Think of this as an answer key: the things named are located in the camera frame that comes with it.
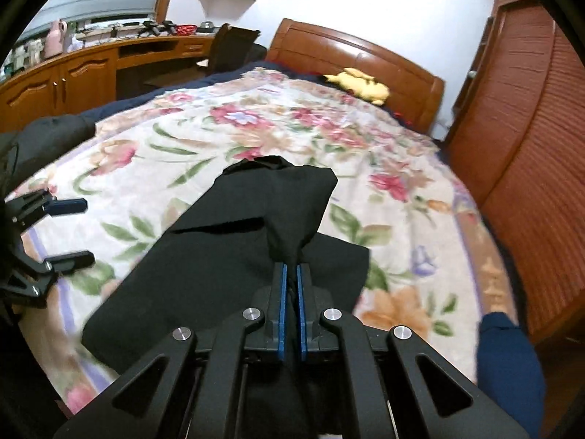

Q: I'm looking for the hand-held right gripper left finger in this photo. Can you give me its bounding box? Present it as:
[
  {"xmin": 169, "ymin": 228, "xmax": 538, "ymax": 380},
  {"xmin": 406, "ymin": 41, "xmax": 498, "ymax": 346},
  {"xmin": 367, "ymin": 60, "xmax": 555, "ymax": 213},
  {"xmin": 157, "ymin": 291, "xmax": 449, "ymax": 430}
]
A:
[{"xmin": 52, "ymin": 260, "xmax": 288, "ymax": 439}]

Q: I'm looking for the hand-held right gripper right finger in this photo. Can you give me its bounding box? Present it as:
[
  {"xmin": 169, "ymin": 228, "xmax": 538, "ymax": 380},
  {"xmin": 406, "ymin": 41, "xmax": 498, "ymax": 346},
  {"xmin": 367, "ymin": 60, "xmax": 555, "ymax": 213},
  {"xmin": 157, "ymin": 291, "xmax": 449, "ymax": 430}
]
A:
[{"xmin": 296, "ymin": 262, "xmax": 532, "ymax": 439}]

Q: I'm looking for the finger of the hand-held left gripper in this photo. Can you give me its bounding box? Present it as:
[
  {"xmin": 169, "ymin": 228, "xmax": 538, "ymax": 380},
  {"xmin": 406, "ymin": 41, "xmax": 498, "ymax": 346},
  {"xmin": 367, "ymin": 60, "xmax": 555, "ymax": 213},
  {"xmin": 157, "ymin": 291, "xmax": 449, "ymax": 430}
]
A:
[
  {"xmin": 43, "ymin": 198, "xmax": 88, "ymax": 218},
  {"xmin": 43, "ymin": 251, "xmax": 96, "ymax": 277}
]

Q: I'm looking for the black coat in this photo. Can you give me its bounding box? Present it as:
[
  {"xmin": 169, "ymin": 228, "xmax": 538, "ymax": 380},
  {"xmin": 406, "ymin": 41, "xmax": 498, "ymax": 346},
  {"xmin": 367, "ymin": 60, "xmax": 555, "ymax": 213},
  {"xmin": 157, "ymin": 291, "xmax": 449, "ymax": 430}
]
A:
[{"xmin": 82, "ymin": 155, "xmax": 372, "ymax": 439}]

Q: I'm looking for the wooden desk with cabinets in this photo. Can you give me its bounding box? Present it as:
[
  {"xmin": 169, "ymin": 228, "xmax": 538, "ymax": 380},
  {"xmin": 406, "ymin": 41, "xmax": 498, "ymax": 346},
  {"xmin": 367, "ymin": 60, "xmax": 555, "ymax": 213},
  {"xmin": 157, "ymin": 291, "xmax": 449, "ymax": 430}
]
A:
[{"xmin": 0, "ymin": 34, "xmax": 215, "ymax": 134}]

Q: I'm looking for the pink vase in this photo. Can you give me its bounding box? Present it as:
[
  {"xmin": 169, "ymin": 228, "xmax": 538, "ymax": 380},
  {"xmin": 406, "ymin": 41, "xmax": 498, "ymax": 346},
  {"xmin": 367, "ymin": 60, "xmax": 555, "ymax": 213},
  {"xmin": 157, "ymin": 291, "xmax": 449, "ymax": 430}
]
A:
[{"xmin": 43, "ymin": 19, "xmax": 70, "ymax": 59}]

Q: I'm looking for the floral blanket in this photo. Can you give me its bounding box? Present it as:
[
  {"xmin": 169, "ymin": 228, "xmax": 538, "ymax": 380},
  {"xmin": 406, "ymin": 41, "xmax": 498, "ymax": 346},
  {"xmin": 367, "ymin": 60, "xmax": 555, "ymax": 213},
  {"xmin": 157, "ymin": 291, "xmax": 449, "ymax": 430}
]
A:
[{"xmin": 9, "ymin": 68, "xmax": 522, "ymax": 421}]

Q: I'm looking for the black tripod device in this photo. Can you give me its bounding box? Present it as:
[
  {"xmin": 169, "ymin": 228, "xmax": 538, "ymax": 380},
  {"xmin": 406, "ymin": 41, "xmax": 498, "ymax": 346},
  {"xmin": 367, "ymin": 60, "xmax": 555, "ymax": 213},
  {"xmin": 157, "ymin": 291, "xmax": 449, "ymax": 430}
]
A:
[{"xmin": 137, "ymin": 20, "xmax": 177, "ymax": 38}]

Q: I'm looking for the dark blue cloth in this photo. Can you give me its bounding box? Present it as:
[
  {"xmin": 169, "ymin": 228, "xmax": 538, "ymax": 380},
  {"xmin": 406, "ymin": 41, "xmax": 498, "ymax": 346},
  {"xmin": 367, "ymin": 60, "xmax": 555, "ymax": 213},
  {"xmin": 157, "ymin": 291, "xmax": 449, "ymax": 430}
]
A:
[{"xmin": 476, "ymin": 312, "xmax": 547, "ymax": 439}]

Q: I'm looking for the dark desk chair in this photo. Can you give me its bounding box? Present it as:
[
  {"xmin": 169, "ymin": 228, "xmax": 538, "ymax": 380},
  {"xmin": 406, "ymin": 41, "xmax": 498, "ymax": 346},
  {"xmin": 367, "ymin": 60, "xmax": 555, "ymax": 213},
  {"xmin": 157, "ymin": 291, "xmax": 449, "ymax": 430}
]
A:
[{"xmin": 205, "ymin": 23, "xmax": 262, "ymax": 77}]

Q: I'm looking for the yellow plush toy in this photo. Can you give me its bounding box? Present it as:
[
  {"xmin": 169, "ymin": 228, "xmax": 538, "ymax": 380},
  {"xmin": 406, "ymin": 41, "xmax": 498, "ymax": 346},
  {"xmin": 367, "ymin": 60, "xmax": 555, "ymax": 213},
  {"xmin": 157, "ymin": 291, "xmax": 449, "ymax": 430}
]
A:
[{"xmin": 324, "ymin": 68, "xmax": 390, "ymax": 105}]

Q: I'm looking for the wooden bed headboard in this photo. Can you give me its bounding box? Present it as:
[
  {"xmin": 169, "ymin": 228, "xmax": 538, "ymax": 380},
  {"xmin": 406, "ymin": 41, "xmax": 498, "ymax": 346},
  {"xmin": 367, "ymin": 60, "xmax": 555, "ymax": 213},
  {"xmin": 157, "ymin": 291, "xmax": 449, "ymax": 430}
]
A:
[{"xmin": 266, "ymin": 18, "xmax": 445, "ymax": 135}]

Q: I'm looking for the wooden louvered wardrobe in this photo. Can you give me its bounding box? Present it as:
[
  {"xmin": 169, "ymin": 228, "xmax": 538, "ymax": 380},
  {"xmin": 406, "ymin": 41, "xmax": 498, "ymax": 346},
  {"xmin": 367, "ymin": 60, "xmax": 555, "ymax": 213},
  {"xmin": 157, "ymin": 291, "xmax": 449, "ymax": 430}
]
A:
[{"xmin": 445, "ymin": 0, "xmax": 585, "ymax": 346}]

